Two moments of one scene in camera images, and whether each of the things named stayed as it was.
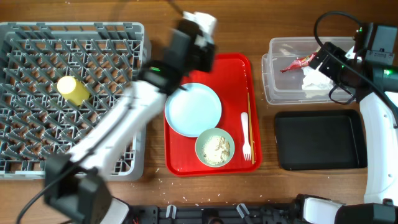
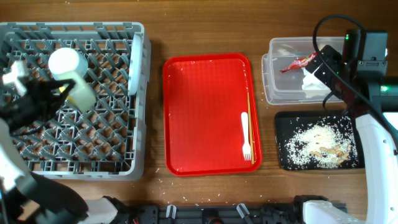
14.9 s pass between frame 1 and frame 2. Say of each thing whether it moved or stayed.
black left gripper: moved
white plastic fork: stayed
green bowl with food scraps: moved
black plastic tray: stayed
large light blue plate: moved
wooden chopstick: stayed
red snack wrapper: stayed
